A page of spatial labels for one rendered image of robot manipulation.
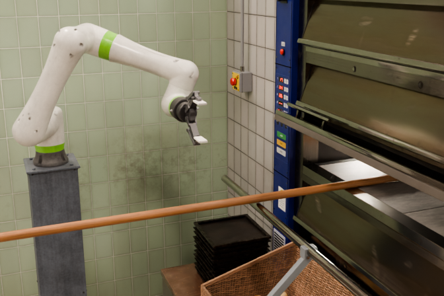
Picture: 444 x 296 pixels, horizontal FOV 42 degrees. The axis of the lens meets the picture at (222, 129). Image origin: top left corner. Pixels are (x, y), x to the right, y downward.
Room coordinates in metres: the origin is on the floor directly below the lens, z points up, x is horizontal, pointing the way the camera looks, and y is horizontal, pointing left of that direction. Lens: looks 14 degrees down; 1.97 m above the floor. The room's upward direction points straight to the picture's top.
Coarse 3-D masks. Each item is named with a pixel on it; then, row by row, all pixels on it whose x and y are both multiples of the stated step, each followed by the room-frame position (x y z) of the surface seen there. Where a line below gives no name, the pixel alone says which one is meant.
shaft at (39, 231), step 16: (384, 176) 2.17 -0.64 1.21; (272, 192) 2.01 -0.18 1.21; (288, 192) 2.02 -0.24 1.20; (304, 192) 2.04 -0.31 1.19; (320, 192) 2.07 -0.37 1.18; (176, 208) 1.87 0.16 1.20; (192, 208) 1.89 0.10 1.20; (208, 208) 1.91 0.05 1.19; (64, 224) 1.75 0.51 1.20; (80, 224) 1.76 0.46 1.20; (96, 224) 1.77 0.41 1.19; (112, 224) 1.79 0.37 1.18; (0, 240) 1.67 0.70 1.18
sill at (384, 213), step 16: (320, 176) 2.27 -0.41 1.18; (336, 176) 2.26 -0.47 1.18; (336, 192) 2.16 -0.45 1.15; (352, 192) 2.07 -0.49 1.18; (368, 208) 1.96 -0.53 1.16; (384, 208) 1.92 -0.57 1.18; (400, 224) 1.79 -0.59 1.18; (416, 224) 1.78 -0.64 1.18; (416, 240) 1.71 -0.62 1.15; (432, 240) 1.65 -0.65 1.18
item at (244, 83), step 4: (236, 72) 2.95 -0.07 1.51; (240, 72) 2.94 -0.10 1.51; (244, 72) 2.94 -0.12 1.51; (248, 72) 2.94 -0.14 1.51; (240, 76) 2.91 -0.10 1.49; (244, 76) 2.92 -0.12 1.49; (248, 76) 2.93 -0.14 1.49; (236, 80) 2.94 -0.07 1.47; (240, 80) 2.91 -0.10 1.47; (244, 80) 2.92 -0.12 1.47; (248, 80) 2.93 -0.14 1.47; (236, 84) 2.94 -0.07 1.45; (240, 84) 2.91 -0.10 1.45; (244, 84) 2.92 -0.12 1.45; (248, 84) 2.93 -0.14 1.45; (236, 88) 2.94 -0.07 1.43; (240, 88) 2.91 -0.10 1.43; (244, 88) 2.92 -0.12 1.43; (248, 88) 2.93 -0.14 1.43
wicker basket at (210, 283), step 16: (272, 256) 2.31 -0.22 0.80; (288, 256) 2.34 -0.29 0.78; (240, 272) 2.25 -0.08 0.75; (256, 272) 2.28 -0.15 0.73; (272, 272) 2.31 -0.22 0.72; (304, 272) 2.26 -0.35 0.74; (320, 272) 2.17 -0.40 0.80; (208, 288) 2.20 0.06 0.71; (224, 288) 2.22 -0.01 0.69; (240, 288) 2.25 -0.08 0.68; (272, 288) 2.32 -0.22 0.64; (288, 288) 2.32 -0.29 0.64; (304, 288) 2.23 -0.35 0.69; (320, 288) 2.13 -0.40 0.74; (336, 288) 2.05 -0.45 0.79
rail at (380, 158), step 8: (280, 112) 2.32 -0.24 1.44; (296, 120) 2.19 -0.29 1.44; (304, 120) 2.16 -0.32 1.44; (312, 128) 2.07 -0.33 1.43; (320, 128) 2.03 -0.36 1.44; (328, 136) 1.96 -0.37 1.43; (336, 136) 1.92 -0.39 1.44; (344, 144) 1.87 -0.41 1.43; (352, 144) 1.83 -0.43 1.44; (360, 152) 1.78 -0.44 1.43; (368, 152) 1.74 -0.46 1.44; (376, 160) 1.70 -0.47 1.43; (384, 160) 1.67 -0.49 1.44; (392, 160) 1.65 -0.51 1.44; (400, 168) 1.59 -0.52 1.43; (408, 168) 1.57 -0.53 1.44; (416, 176) 1.53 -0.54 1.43; (424, 176) 1.50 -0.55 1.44; (432, 184) 1.47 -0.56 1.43; (440, 184) 1.44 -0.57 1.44
